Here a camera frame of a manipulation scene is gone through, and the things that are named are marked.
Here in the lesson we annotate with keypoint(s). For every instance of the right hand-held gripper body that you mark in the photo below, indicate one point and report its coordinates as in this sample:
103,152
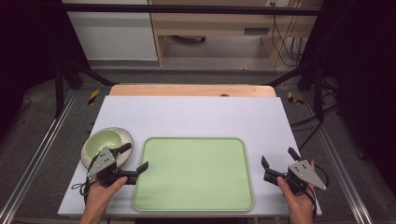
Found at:
306,174

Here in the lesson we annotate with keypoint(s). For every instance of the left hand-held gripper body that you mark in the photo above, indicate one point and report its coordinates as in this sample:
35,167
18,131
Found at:
104,160

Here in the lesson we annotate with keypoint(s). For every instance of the light green bowl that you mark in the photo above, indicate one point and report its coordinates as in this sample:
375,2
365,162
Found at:
126,137
104,141

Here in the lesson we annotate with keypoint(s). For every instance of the light green rectangular tray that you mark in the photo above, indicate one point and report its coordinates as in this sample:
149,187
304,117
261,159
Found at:
193,174

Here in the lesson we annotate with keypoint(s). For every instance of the person's right hand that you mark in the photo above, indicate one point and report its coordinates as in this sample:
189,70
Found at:
299,203

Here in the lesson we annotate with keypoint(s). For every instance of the person's left hand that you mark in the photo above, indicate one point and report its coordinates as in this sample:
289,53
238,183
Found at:
101,194

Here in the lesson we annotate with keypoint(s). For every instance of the yellow black floor tape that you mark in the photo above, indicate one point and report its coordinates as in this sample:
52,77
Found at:
93,97
292,98

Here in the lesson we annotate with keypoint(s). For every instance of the black metal stand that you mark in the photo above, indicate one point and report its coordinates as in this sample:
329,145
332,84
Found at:
59,87
317,93

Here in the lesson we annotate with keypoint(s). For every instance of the white table board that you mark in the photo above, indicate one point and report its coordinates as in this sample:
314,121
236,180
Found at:
193,118

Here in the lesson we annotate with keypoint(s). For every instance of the wooden table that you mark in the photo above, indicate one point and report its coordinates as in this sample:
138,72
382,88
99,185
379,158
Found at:
186,90

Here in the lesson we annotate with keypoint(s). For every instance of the black curtain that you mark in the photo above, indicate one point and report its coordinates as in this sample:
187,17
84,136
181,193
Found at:
28,43
364,77

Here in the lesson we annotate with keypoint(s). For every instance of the white cabinet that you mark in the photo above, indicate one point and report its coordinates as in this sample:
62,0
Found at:
115,34

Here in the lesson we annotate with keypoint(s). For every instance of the wooden desk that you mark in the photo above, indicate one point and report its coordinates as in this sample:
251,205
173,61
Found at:
218,23

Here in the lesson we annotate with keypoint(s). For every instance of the white power strip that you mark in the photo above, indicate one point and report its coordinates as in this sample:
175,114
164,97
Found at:
278,2

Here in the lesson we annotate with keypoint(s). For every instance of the aluminium floor rail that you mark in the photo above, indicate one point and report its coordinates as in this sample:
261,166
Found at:
342,174
34,161

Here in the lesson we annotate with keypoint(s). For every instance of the black horizontal frame bar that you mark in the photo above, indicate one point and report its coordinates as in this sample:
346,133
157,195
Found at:
186,9

